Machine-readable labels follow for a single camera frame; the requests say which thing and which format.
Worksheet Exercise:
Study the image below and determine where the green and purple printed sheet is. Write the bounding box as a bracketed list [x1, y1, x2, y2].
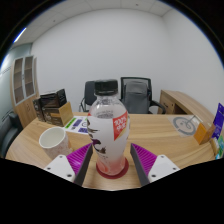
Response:
[63, 115, 90, 135]

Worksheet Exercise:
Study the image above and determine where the orange box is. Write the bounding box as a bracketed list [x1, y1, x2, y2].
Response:
[193, 121, 216, 145]

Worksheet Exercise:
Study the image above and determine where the wooden side desk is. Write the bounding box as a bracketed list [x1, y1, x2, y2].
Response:
[159, 89, 216, 125]

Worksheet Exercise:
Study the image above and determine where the white patterned paper cup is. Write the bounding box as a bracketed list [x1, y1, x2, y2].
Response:
[38, 126, 73, 160]

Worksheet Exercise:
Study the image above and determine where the black armchair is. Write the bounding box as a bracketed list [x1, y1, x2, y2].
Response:
[0, 111, 24, 158]

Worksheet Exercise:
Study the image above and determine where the black ribbed box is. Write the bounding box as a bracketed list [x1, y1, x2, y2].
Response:
[39, 88, 68, 109]

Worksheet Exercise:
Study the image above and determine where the grey mesh office chair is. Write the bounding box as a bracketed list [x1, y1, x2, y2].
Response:
[119, 76, 167, 115]

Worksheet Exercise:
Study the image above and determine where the wooden cabinet shelf unit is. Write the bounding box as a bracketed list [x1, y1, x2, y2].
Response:
[9, 54, 40, 129]

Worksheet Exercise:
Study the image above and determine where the black office chair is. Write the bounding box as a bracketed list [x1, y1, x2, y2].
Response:
[78, 80, 98, 113]

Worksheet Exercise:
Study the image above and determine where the brown and tan carton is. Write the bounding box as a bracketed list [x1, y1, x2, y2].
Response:
[41, 101, 74, 127]

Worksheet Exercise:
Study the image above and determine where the sheet with round print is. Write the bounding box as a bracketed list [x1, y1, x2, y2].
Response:
[167, 114, 203, 138]

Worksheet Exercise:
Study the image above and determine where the purple card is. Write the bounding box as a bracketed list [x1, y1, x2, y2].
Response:
[212, 102, 224, 139]

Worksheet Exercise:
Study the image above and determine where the small green box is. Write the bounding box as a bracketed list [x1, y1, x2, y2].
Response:
[214, 133, 224, 158]

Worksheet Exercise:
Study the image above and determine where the clear drink bottle black cap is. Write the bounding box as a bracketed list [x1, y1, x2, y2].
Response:
[87, 79, 131, 177]

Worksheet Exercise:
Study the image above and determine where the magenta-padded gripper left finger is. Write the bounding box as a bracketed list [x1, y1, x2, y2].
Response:
[43, 143, 94, 187]

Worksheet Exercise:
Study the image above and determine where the long ceiling light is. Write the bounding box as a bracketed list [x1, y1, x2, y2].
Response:
[13, 27, 28, 44]

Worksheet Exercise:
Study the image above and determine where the tall dark brown box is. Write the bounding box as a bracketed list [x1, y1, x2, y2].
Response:
[32, 97, 46, 123]

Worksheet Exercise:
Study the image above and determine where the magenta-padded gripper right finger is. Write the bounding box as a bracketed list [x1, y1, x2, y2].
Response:
[129, 143, 181, 187]

